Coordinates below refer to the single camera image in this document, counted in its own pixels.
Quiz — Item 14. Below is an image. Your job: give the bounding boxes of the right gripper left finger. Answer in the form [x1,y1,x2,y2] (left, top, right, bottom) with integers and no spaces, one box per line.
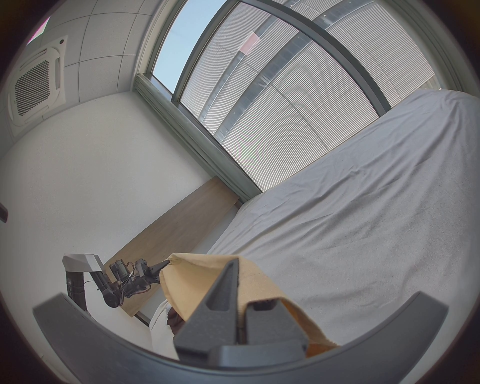
[173,258,241,355]

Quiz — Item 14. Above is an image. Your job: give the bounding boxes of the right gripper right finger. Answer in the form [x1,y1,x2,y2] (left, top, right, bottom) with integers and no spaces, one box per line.
[245,298,309,351]

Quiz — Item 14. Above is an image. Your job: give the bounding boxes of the tan shorts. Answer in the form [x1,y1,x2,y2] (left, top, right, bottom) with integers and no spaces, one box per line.
[149,253,342,361]

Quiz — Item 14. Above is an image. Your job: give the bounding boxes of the bed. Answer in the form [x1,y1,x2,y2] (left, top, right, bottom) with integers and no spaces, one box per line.
[103,88,480,349]

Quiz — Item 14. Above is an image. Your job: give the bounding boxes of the white ceiling air conditioner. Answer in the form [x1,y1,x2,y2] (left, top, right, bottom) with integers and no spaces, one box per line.
[7,35,69,136]

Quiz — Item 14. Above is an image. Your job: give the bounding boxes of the window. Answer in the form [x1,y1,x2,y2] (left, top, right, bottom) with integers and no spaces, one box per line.
[152,0,451,196]

